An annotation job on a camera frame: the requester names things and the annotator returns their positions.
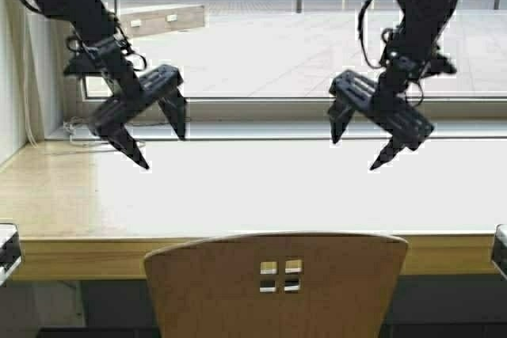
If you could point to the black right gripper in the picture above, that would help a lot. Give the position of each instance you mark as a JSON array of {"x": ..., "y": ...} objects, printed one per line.
[{"x": 384, "y": 102}]

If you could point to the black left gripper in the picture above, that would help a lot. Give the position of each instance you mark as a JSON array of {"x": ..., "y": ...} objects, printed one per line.
[{"x": 131, "y": 94}]

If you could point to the robot base right corner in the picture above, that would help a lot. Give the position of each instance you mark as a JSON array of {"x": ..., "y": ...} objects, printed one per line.
[{"x": 498, "y": 252}]

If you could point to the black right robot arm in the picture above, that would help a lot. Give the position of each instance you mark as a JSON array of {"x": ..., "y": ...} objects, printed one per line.
[{"x": 411, "y": 53}]

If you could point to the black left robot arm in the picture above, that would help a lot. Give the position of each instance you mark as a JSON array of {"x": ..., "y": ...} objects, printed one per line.
[{"x": 92, "y": 22}]

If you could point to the robot base left corner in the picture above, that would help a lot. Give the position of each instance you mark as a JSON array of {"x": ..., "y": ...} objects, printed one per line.
[{"x": 11, "y": 254}]

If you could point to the window frame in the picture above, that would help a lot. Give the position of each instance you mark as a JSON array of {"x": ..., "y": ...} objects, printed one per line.
[{"x": 279, "y": 66}]

